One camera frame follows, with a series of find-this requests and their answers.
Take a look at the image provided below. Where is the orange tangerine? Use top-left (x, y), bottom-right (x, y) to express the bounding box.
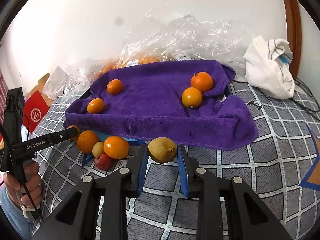
top-left (87, 98), bottom-right (105, 114)

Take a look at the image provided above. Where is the yellow brown lemon fruit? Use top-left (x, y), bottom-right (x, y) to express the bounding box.
top-left (148, 137), bottom-right (177, 164)

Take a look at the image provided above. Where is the small orange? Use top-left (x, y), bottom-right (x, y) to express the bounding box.
top-left (106, 79), bottom-right (123, 95)

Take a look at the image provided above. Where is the lone orange front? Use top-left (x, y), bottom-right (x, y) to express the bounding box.
top-left (181, 87), bottom-right (202, 109)

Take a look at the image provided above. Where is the large orange with stem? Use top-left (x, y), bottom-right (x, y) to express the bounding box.
top-left (190, 72), bottom-right (214, 93)

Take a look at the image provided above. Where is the blue denim sleeve forearm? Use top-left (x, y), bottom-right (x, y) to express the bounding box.
top-left (1, 186), bottom-right (31, 239)

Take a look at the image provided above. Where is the person left hand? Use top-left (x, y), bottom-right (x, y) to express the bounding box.
top-left (3, 160), bottom-right (43, 210)

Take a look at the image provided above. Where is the red paper shopping bag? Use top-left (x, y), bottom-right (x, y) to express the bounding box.
top-left (22, 90), bottom-right (49, 134)

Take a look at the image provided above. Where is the grey checked tablecloth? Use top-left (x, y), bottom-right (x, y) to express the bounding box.
top-left (36, 82), bottom-right (319, 239)

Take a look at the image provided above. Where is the small red apple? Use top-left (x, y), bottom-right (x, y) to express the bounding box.
top-left (94, 153), bottom-right (112, 171)

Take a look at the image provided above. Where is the small yellow green fruit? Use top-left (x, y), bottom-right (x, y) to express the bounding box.
top-left (92, 141), bottom-right (104, 158)

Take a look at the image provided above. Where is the small clear plastic bag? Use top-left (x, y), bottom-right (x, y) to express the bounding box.
top-left (43, 58), bottom-right (119, 100)

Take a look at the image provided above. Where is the purple towel on tray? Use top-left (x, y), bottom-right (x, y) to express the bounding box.
top-left (65, 60), bottom-right (258, 151)

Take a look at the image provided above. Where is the bag of oranges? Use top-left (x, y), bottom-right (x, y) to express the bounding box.
top-left (97, 55), bottom-right (162, 77)

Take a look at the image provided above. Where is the white crumpled cloth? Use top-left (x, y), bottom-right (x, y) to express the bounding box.
top-left (244, 36), bottom-right (295, 100)

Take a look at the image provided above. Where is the large clear plastic bag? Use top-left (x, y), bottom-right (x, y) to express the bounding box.
top-left (118, 7), bottom-right (253, 68)

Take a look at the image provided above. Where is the black cable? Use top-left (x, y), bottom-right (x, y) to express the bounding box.
top-left (287, 77), bottom-right (320, 124)

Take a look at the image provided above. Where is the brown wooden door frame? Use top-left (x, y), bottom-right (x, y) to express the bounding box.
top-left (283, 0), bottom-right (302, 79)

